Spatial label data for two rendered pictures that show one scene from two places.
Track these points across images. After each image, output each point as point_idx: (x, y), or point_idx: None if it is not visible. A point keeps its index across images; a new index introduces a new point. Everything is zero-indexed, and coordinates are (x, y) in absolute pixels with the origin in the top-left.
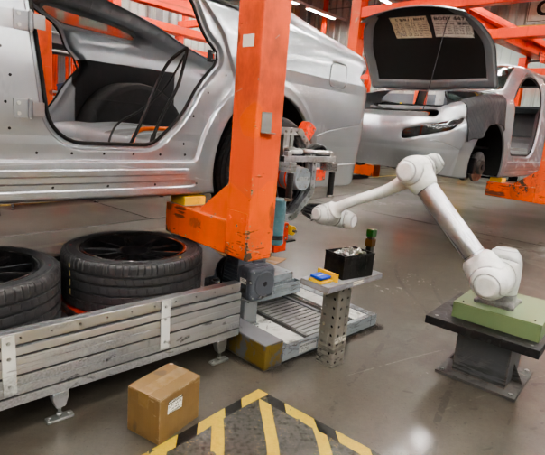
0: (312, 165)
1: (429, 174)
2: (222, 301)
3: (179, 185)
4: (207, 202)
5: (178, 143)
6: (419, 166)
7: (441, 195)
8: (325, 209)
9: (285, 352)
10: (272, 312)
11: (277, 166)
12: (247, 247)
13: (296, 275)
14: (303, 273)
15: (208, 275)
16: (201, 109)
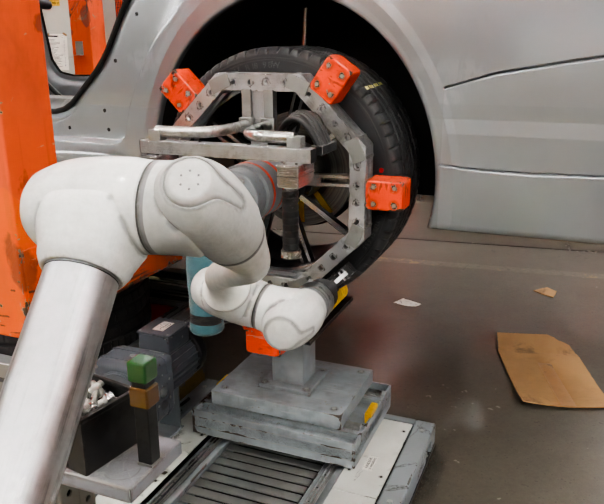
0: (349, 169)
1: (46, 227)
2: None
3: None
4: None
5: (95, 110)
6: (28, 194)
7: (33, 309)
8: (199, 280)
9: None
10: (225, 473)
11: (2, 159)
12: None
13: (532, 449)
14: (561, 455)
15: (378, 369)
16: (128, 47)
